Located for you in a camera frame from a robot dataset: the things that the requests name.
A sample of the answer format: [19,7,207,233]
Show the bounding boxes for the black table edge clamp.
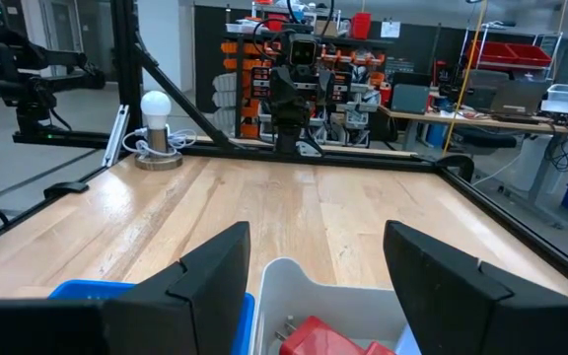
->
[42,180,90,201]

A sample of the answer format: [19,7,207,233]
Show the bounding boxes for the large red charger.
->
[274,315,369,355]

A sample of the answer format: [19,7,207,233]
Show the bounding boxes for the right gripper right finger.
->
[384,220,568,355]

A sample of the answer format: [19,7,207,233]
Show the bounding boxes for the red storage bin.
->
[466,41,512,68]
[506,42,554,69]

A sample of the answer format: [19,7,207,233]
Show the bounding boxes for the black aluminium table frame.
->
[0,0,568,303]

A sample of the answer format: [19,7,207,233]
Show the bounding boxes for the white paper notice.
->
[380,20,402,39]

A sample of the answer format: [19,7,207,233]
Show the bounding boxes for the grey plastic bin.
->
[248,256,416,355]

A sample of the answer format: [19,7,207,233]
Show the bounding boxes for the black office chair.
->
[449,125,519,150]

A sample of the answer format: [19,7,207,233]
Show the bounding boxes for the red plastic container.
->
[350,11,373,41]

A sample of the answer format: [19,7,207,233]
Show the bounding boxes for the white bulb lamp wooden base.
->
[133,90,184,173]

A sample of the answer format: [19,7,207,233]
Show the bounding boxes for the blue plastic basket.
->
[47,278,256,355]

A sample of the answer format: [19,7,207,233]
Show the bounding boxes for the shelf with orange bins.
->
[220,27,394,149]

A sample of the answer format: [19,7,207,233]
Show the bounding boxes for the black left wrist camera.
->
[289,32,320,64]

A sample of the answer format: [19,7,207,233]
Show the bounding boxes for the wooden desk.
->
[377,105,568,208]

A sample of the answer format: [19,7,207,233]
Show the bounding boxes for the silver aluminium bar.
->
[102,104,131,169]

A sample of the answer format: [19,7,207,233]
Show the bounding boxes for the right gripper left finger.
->
[0,221,251,355]

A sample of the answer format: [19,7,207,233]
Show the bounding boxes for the grey laptop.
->
[490,78,552,117]

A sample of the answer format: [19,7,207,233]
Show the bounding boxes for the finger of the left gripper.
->
[269,66,288,124]
[319,68,337,107]

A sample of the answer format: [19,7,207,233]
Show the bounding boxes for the yellow hanging cable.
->
[440,0,488,155]

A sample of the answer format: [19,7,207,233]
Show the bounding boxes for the black frame corner hook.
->
[434,153,476,184]

